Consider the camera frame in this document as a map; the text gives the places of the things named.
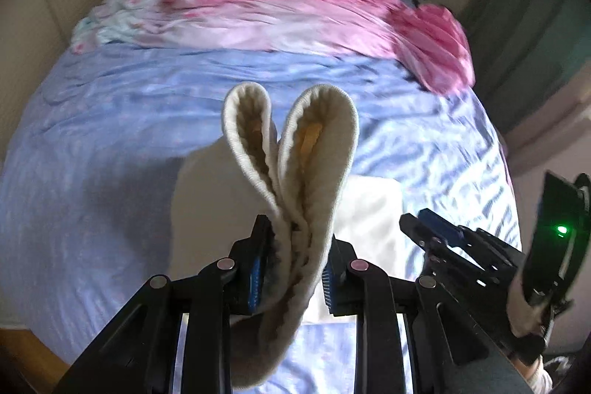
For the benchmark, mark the beige pants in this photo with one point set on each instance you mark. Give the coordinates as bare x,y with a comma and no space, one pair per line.
314,144

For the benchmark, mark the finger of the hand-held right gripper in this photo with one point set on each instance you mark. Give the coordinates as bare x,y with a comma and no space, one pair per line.
445,232
415,230

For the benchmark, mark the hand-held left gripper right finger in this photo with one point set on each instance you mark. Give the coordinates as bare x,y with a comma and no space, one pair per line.
330,288

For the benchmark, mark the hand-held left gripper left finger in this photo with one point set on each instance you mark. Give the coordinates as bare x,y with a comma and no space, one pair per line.
256,278

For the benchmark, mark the blue floral striped bed sheet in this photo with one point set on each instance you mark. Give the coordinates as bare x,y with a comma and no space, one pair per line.
115,144

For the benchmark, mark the green curtain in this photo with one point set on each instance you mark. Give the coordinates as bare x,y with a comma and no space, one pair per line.
531,29

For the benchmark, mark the pale floral cloth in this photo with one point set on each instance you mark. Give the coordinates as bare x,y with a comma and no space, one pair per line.
120,11

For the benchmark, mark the person's right forearm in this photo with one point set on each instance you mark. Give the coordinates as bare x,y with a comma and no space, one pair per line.
540,382

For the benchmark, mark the person's right hand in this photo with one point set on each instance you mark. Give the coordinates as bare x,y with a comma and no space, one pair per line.
524,311

